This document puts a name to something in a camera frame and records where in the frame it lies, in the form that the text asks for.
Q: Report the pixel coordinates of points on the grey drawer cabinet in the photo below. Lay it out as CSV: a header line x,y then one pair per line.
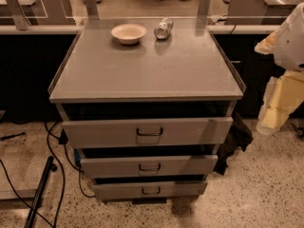
x,y
185,76

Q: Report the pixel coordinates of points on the grey desk right background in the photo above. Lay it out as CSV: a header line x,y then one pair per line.
x,y
259,12

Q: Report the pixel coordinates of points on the clear acrylic barrier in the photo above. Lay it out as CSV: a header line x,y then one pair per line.
x,y
213,12

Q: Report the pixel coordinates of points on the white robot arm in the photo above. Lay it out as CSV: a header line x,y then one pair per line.
x,y
289,46

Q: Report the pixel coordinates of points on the grey drawer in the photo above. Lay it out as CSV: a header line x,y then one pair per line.
x,y
149,190
147,132
149,166

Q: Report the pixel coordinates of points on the grey bottom drawer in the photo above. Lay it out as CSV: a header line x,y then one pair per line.
x,y
149,190

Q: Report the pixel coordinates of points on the dark cloth behind cabinet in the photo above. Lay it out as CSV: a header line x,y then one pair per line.
x,y
239,135

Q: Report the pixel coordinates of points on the grey desk left background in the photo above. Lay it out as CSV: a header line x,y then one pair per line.
x,y
40,12

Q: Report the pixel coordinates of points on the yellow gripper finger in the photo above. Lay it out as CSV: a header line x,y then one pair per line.
x,y
282,97
267,45

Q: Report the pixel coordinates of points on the black metal pole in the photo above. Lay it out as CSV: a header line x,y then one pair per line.
x,y
39,193

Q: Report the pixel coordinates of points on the grey top drawer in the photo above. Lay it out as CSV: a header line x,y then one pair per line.
x,y
147,132

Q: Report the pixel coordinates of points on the silver can lying down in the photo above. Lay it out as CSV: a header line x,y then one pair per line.
x,y
163,28

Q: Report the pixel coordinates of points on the white bowl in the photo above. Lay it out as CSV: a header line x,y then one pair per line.
x,y
129,34

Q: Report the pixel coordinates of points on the grey desk background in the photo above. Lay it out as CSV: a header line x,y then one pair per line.
x,y
259,12
40,12

